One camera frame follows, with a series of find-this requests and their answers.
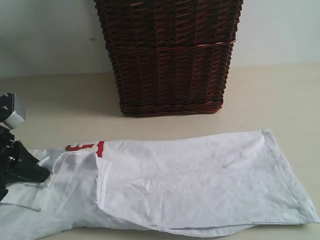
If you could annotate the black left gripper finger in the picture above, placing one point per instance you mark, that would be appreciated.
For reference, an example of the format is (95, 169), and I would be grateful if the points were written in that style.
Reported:
(26, 162)
(29, 174)

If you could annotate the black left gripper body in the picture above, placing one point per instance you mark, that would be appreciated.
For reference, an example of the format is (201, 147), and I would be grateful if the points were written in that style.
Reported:
(8, 158)

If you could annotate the white t-shirt red logo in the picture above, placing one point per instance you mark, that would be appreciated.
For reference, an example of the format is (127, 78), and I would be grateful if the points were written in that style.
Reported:
(209, 186)

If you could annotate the dark brown wicker basket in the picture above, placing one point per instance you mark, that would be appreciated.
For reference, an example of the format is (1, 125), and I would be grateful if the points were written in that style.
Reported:
(169, 57)

